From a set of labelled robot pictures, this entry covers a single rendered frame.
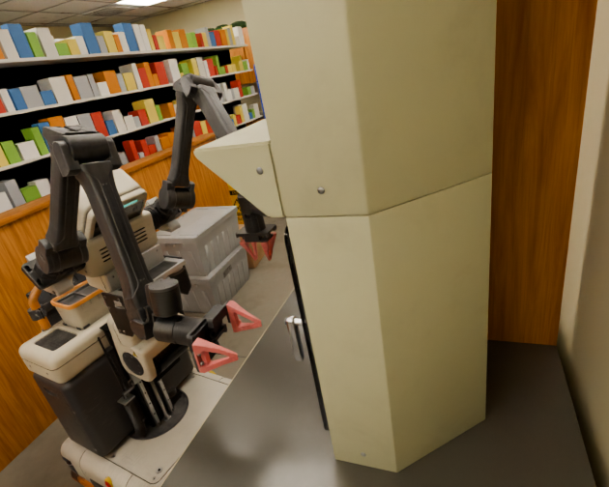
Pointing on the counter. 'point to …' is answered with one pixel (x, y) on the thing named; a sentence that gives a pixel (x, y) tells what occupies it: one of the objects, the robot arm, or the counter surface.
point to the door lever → (295, 336)
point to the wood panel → (536, 160)
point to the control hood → (246, 166)
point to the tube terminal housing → (386, 207)
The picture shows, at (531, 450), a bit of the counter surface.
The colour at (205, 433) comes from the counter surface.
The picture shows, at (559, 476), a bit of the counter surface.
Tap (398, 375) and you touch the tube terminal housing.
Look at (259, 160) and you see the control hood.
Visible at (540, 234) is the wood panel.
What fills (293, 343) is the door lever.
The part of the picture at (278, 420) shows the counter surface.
